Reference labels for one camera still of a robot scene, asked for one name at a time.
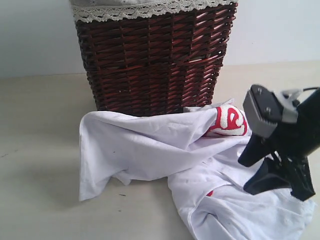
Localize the white t-shirt red lettering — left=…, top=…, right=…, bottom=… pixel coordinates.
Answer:
left=79, top=100, right=316, bottom=240

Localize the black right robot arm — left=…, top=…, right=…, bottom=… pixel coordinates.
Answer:
left=238, top=84, right=320, bottom=202

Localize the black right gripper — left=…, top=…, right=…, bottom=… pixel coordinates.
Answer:
left=238, top=117, right=316, bottom=201

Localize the dark brown wicker basket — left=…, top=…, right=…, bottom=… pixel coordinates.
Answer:
left=75, top=1, right=238, bottom=117

